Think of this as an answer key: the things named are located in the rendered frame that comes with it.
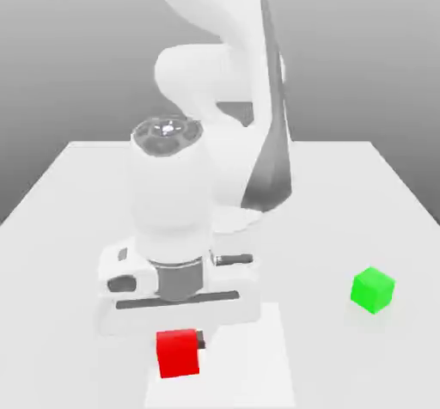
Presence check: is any small green cube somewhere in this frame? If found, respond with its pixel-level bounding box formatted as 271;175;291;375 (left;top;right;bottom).
350;266;397;314

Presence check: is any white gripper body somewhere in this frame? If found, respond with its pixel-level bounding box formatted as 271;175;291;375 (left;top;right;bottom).
96;266;263;338

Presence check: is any small red cube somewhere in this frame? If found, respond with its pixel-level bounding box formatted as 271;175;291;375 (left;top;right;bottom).
156;328;201;380

